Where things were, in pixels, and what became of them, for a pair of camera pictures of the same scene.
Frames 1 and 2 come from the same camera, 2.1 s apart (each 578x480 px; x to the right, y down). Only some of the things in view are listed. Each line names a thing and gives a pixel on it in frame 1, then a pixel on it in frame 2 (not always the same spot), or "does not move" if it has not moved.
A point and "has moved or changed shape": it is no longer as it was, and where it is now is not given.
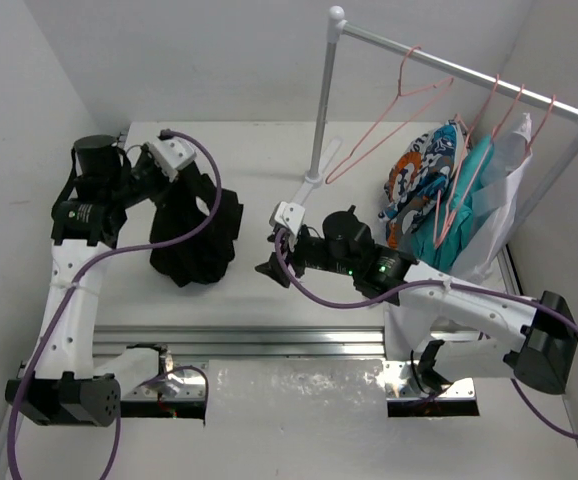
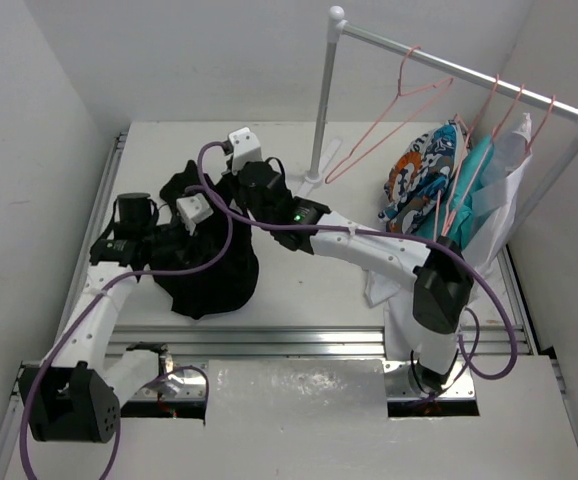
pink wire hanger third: (482, 159) does not move
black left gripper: (195, 182) to (177, 232)
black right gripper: (275, 268) to (234, 181)
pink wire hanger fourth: (530, 143) does not move
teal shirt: (442, 233) does not move
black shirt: (206, 255) has moved or changed shape
